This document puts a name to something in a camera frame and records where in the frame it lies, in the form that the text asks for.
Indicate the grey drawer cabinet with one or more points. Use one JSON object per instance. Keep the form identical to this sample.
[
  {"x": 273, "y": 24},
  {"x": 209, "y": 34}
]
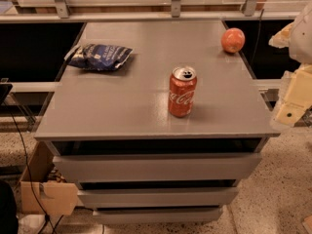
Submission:
[{"x": 133, "y": 161}]

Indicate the red apple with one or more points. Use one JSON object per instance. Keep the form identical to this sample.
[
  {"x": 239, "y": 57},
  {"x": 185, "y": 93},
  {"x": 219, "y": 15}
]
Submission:
[{"x": 233, "y": 40}]

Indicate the cardboard box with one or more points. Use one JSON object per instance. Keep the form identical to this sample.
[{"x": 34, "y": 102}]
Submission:
[{"x": 39, "y": 194}]

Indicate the metal shelf rail frame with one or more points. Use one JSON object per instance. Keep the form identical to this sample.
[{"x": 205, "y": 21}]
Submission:
[{"x": 124, "y": 10}]

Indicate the blue chip bag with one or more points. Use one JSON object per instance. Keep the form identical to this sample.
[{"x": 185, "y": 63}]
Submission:
[{"x": 98, "y": 57}]

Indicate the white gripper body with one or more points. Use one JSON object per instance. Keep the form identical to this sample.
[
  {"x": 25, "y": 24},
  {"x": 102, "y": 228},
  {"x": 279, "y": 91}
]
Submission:
[{"x": 302, "y": 38}]

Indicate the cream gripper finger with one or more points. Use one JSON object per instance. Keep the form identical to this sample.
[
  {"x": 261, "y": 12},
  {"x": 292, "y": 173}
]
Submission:
[
  {"x": 282, "y": 38},
  {"x": 295, "y": 95}
]

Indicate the red coke can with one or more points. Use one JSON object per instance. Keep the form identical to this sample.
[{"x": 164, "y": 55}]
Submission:
[{"x": 183, "y": 83}]

